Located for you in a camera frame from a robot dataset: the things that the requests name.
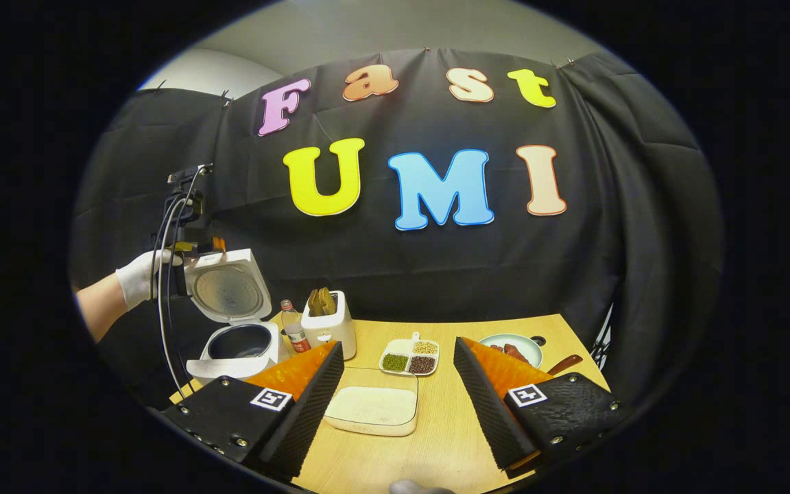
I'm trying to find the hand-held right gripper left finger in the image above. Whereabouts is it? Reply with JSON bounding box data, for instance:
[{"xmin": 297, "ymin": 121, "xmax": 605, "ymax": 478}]
[{"xmin": 162, "ymin": 341, "xmax": 346, "ymax": 481}]

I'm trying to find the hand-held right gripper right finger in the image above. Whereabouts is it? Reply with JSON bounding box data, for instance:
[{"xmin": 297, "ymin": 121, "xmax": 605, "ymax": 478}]
[{"xmin": 453, "ymin": 336, "xmax": 632, "ymax": 474}]

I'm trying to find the clear container of rice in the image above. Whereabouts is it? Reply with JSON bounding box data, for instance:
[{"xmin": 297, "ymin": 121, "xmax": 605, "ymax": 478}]
[{"xmin": 323, "ymin": 367, "xmax": 420, "ymax": 437}]

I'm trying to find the brown wooden spoon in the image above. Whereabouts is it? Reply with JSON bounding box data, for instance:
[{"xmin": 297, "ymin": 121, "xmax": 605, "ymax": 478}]
[{"xmin": 547, "ymin": 354, "xmax": 584, "ymax": 377}]

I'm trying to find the white rice cooker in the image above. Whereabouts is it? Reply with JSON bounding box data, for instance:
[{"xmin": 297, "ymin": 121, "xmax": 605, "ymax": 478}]
[{"xmin": 184, "ymin": 248, "xmax": 280, "ymax": 385}]

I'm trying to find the pale green plate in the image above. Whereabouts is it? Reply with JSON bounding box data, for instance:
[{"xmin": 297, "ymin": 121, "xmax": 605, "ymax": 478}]
[{"xmin": 479, "ymin": 333, "xmax": 544, "ymax": 371}]

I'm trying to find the clear plastic water bottle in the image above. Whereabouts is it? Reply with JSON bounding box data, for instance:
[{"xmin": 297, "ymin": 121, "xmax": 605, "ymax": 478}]
[{"xmin": 280, "ymin": 299, "xmax": 311, "ymax": 354}]

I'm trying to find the white toaster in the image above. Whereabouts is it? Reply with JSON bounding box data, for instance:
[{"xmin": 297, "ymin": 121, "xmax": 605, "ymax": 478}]
[{"xmin": 300, "ymin": 290, "xmax": 357, "ymax": 361}]

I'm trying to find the white divided bean tray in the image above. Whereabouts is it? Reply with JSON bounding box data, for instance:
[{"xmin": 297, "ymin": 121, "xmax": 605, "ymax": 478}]
[{"xmin": 379, "ymin": 333, "xmax": 440, "ymax": 377}]

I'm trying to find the black backdrop cloth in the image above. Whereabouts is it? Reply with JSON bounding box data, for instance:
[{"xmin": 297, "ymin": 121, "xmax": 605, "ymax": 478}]
[{"xmin": 69, "ymin": 48, "xmax": 723, "ymax": 412}]

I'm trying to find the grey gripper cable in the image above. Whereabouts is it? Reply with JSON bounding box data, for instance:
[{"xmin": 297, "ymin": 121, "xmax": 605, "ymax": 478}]
[{"xmin": 150, "ymin": 165, "xmax": 214, "ymax": 399}]

